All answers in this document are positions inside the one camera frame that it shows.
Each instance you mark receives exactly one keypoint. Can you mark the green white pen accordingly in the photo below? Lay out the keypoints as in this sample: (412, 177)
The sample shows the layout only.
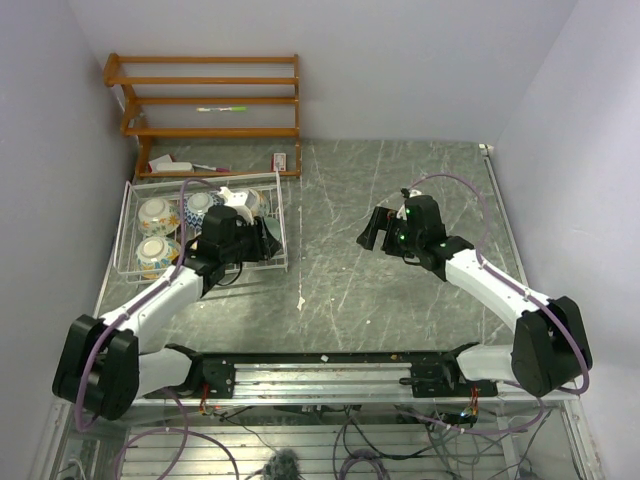
(222, 109)

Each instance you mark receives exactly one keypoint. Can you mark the red patterned blue bowl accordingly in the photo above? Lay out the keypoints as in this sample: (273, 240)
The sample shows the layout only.
(196, 207)

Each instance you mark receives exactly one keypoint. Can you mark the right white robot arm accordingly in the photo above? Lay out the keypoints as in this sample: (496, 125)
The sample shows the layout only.
(549, 348)

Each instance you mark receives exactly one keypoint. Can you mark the star and leaves bowl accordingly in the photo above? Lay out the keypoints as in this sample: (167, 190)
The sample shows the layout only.
(258, 204)

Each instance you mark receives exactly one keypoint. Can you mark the orange blue floral bowl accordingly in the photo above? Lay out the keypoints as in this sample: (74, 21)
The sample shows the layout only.
(155, 254)

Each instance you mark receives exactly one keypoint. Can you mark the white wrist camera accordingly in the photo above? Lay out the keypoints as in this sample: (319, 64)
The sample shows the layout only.
(236, 199)
(406, 195)

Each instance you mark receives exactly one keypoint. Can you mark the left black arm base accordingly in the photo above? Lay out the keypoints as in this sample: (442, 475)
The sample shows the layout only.
(219, 378)

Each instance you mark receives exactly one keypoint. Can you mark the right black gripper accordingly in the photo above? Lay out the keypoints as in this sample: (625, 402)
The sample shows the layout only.
(383, 218)

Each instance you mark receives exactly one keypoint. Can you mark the orange star leaf bowl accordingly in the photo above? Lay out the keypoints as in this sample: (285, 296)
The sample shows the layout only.
(158, 217)

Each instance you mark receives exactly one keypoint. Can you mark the pink white pen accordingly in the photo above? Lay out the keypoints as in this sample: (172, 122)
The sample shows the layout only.
(211, 168)

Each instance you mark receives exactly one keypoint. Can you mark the plain light teal bowl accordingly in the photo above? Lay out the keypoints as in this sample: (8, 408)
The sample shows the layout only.
(273, 227)

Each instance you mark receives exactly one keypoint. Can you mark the white wire dish rack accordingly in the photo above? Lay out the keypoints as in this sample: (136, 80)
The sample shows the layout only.
(128, 236)

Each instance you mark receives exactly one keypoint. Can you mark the white eraser block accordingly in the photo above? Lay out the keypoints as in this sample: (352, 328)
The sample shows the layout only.
(174, 167)

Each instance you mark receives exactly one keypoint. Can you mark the aluminium mounting rail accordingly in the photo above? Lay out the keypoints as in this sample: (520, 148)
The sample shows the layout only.
(339, 383)

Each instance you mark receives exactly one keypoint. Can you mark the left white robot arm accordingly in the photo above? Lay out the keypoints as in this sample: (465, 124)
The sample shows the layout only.
(104, 365)

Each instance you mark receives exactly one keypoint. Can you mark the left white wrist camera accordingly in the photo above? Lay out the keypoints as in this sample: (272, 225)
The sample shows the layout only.
(236, 199)

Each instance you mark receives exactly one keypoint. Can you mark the wooden shelf rack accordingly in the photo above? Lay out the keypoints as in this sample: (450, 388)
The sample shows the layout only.
(273, 91)

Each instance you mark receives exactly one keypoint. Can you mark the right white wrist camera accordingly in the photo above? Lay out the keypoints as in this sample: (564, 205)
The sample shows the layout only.
(406, 195)

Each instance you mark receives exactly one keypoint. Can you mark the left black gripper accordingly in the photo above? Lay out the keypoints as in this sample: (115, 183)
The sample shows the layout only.
(265, 246)

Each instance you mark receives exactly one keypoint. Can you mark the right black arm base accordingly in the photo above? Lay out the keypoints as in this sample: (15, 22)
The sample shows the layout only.
(432, 380)

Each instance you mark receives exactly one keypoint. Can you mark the small red white box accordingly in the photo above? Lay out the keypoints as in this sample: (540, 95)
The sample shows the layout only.
(279, 162)

